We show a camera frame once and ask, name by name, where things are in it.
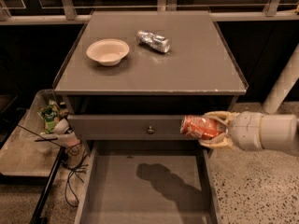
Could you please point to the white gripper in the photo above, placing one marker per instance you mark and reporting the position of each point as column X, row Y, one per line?
column 244, row 131

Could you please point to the red coke can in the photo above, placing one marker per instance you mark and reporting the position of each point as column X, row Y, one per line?
column 202, row 127

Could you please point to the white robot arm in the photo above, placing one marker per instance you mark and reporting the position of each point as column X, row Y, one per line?
column 280, row 132

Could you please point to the crushed silver can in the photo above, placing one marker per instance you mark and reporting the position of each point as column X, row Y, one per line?
column 157, row 42

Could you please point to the grey drawer cabinet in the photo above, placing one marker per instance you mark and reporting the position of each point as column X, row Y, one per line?
column 198, row 74

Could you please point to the open middle drawer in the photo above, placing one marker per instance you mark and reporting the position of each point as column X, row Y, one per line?
column 150, row 182

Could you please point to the top drawer with knob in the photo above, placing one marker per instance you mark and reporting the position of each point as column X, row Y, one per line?
column 128, row 127

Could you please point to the white paper bowl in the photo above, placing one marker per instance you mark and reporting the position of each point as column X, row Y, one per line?
column 108, row 52

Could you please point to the white cup in bin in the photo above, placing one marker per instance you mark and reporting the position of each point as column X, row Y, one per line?
column 61, row 127

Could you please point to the green snack bag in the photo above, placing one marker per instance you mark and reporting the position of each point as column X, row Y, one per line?
column 50, row 115

